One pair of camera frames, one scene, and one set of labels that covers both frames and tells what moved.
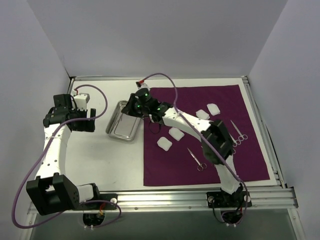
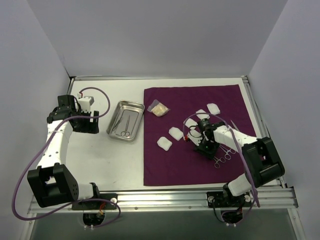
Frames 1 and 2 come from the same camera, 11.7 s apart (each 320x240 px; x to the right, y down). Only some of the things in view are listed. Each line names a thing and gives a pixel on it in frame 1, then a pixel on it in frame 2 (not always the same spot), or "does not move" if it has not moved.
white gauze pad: x=176 y=133 does not move
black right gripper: x=129 y=106 to x=206 y=150
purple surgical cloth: x=173 y=155 does not move
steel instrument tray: x=122 y=126 does not move
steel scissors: x=201 y=166 to x=125 y=133
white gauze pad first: x=164 y=143 does not move
